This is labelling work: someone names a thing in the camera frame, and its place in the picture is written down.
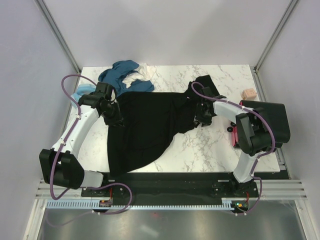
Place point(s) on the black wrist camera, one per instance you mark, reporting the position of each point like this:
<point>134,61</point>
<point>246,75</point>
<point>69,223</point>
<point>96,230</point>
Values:
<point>211,94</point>
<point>107,91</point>

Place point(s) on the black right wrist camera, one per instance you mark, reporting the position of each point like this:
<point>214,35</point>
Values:
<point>211,94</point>

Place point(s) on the white t shirt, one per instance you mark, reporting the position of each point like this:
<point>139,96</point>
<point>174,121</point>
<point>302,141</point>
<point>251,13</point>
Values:
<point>143,73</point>

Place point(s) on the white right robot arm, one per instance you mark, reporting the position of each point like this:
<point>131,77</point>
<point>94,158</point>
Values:
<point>254,133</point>

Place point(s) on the black t shirt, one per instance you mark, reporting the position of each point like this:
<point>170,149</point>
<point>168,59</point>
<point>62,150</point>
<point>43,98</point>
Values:
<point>150,122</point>

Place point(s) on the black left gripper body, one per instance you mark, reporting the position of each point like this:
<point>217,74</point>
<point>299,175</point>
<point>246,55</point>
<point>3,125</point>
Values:
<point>112,116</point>

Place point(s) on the pink foam cube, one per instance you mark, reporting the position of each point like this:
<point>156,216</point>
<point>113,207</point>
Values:
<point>249,94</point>

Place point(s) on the blue t shirt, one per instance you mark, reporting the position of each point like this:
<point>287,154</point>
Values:
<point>115,76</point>

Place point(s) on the light blue ring toy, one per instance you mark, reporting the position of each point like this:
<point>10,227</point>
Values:
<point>83,89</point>

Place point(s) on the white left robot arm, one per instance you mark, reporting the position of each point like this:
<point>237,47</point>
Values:
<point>59,164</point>

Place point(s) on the aluminium frame rail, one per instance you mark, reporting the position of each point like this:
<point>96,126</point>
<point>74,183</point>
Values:
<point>220,189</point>

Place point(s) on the white slotted cable duct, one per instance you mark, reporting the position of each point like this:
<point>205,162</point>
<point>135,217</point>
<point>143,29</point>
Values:
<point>96,204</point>

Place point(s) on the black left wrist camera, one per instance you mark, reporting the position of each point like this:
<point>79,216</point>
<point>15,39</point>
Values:
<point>107,91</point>

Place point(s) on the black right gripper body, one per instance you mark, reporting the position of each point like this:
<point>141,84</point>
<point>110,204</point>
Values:
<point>201,117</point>

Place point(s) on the black and pink drawer box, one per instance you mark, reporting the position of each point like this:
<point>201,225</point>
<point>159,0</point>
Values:
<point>274,114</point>

